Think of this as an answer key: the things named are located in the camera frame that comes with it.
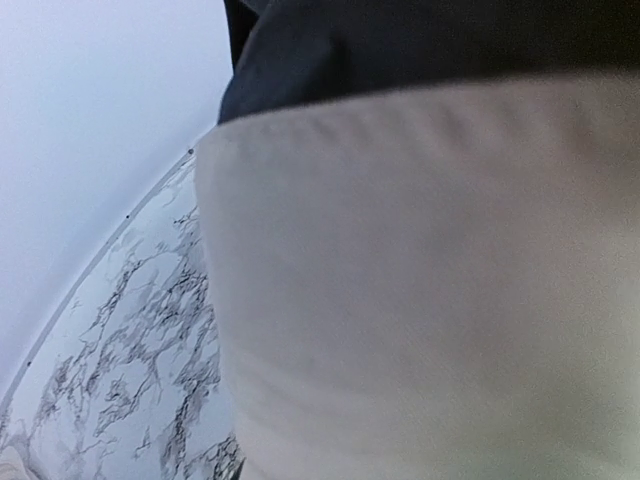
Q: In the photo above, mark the cream and black umbrella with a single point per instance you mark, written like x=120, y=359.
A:
x=421, y=224

